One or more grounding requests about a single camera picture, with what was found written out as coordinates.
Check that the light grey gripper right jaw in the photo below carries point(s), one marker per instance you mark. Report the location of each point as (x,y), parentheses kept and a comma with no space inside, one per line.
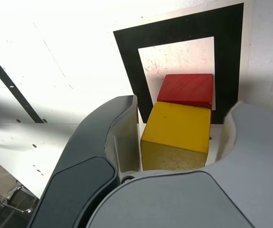
(198,202)

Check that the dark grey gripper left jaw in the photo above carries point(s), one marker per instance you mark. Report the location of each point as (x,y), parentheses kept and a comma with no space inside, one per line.
(84,142)

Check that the yellow cube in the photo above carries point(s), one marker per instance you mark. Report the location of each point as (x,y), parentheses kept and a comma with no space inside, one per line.
(177,126)

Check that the red cube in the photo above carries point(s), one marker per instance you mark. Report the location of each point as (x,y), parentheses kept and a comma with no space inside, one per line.
(186,89)

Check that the black tape square outline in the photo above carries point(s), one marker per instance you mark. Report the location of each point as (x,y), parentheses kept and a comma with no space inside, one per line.
(127,47)

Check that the dark metal-framed chair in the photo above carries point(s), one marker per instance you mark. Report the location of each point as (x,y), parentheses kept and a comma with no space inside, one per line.
(15,202)

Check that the black tape strip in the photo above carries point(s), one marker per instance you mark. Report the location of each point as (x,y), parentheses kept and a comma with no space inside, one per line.
(8,80)

